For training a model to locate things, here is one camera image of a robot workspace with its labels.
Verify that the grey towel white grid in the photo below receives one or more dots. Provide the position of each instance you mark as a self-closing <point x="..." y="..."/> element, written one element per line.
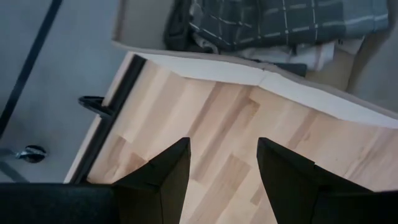
<point x="267" y="21"/>

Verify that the white towel orange grid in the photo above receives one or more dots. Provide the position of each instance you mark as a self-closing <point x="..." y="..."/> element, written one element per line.
<point x="311" y="56"/>

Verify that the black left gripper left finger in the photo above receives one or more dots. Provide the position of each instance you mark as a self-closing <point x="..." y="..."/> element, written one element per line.
<point x="149" y="196"/>

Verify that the beige fabric storage box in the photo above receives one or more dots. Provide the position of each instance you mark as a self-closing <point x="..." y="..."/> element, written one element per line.
<point x="217" y="70"/>

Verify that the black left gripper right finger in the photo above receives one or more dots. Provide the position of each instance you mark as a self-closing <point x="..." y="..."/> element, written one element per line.
<point x="298" y="193"/>

